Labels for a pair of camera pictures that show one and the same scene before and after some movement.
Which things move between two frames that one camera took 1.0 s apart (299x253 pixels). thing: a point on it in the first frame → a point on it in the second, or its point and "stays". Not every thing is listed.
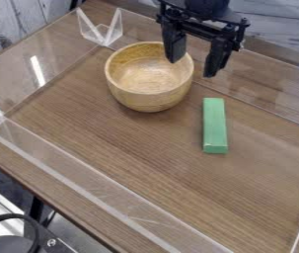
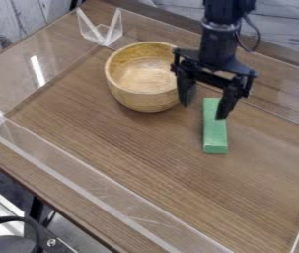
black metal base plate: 17,244 stays
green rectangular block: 214,126 stays
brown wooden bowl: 147,82 stays
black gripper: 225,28 → 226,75
